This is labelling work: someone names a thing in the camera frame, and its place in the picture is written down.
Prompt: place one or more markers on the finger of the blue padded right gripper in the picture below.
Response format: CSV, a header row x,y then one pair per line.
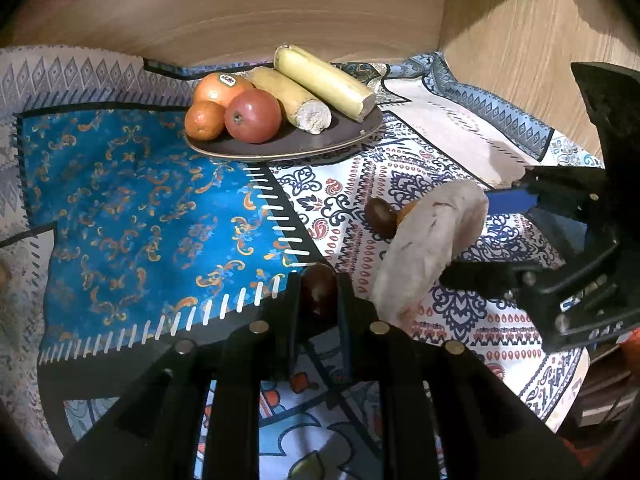
x,y
511,201

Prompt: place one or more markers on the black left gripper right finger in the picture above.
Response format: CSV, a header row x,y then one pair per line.
x,y
368,344

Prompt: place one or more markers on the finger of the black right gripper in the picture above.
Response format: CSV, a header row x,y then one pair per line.
x,y
491,280

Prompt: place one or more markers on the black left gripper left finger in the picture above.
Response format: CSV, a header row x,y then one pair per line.
x,y
267,347

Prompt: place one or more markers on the pale sweet potato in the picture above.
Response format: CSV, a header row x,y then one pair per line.
x,y
439,227

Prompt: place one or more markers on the dark brown chestnut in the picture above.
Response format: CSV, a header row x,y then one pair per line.
x,y
319,280
381,217

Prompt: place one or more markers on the yellow banana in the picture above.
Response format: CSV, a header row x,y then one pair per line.
x,y
345,93

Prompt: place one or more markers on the small orange tangerine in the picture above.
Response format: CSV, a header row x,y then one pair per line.
x,y
204,121

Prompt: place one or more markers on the patterned blue white cloth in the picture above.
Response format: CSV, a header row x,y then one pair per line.
x,y
117,238

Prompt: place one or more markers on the dark oval plate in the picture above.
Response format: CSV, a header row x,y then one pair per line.
x,y
291,143

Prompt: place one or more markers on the peeled pale banana piece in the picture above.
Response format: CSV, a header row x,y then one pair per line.
x,y
301,108

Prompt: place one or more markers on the red apple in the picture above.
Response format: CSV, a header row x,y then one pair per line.
x,y
253,117

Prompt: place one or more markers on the large orange with sticker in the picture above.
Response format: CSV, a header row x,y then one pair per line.
x,y
220,88

